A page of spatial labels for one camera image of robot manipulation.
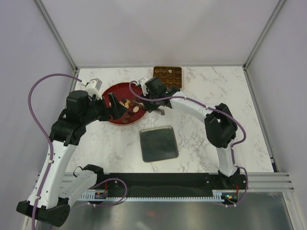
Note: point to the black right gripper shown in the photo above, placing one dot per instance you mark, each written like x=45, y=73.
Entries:
x=148, y=107

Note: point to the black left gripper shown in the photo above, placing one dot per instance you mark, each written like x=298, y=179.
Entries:
x=117, y=109

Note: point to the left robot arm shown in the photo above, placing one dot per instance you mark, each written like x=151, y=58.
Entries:
x=49, y=203

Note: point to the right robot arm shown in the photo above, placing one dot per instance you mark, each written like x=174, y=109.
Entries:
x=222, y=130

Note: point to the white oval chocolate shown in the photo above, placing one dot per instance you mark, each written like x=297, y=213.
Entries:
x=135, y=109

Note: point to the gold chocolate tin box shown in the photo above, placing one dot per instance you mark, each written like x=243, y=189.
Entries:
x=169, y=79

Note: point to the red round tray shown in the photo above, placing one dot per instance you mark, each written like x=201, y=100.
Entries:
x=121, y=90

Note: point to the silver tin lid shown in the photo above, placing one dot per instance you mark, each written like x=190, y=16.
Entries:
x=158, y=144

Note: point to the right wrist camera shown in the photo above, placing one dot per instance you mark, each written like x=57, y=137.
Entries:
x=142, y=84

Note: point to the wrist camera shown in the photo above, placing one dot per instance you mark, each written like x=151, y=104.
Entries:
x=142, y=84
x=92, y=86

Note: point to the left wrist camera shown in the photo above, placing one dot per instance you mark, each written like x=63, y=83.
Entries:
x=92, y=86

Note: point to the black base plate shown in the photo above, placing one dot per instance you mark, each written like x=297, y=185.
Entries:
x=155, y=181

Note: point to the white slotted cable duct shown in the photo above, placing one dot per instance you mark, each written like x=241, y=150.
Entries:
x=177, y=194

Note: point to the aluminium frame rail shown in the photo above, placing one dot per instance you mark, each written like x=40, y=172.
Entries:
x=269, y=182

